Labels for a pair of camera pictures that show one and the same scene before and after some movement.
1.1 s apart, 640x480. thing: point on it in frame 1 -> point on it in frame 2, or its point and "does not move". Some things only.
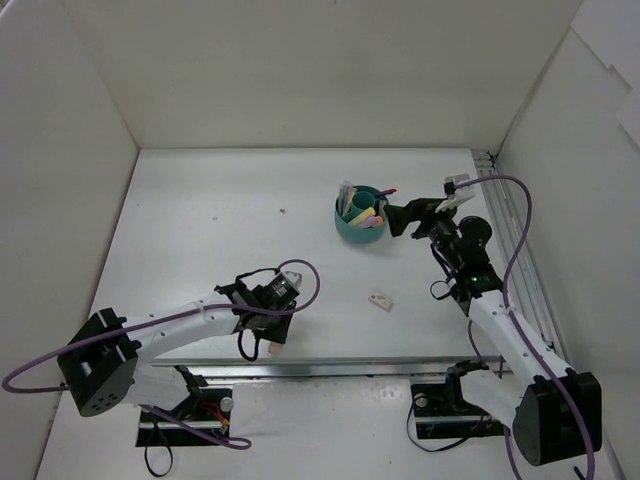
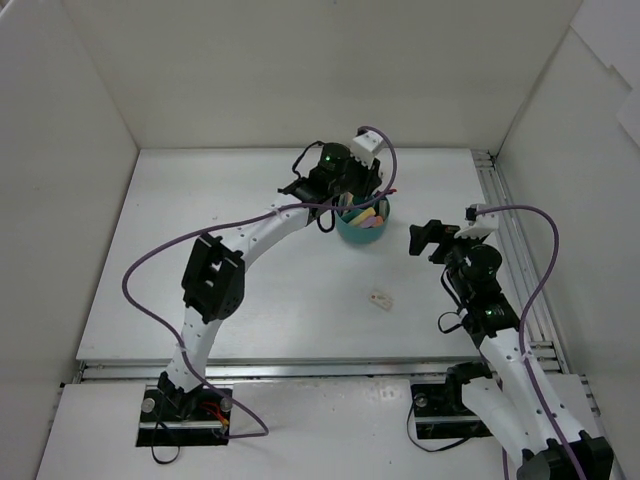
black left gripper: (279, 329) -> (363, 177)
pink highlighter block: (371, 221) does not move
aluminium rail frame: (524, 272) does not move
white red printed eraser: (380, 299) does not move
